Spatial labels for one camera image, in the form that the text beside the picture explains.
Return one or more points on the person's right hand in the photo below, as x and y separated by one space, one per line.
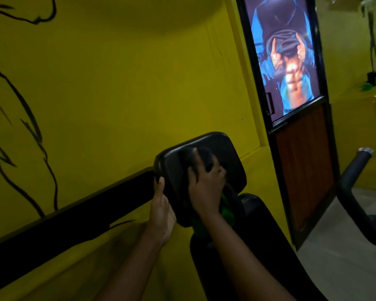
206 194

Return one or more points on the person's left hand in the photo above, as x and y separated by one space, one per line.
163 219

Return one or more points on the dark grey green cloth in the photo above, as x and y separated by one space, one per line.
228 210

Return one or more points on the person's right forearm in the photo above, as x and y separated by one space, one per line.
244 266

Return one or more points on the person's left forearm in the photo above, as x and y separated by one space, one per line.
134 272

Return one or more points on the brown wooden door panel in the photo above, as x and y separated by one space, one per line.
304 169

